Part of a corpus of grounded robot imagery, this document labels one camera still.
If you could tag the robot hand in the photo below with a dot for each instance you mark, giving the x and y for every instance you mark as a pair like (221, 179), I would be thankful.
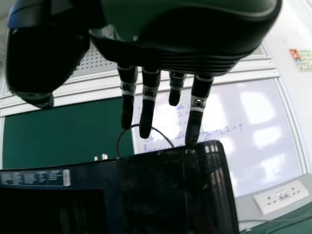
(175, 31)

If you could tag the white perforated panel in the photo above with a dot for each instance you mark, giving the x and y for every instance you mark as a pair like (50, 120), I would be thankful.
(95, 61)

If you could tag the whiteboard with writing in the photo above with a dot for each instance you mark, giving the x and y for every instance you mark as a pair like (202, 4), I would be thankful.
(256, 136)

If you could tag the green board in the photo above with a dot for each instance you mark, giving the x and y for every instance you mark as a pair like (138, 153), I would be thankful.
(61, 136)

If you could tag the white socket panel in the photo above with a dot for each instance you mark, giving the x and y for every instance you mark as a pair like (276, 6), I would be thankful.
(280, 196)

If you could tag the red and green wall sticker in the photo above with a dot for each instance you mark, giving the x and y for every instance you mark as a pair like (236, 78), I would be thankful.
(301, 59)

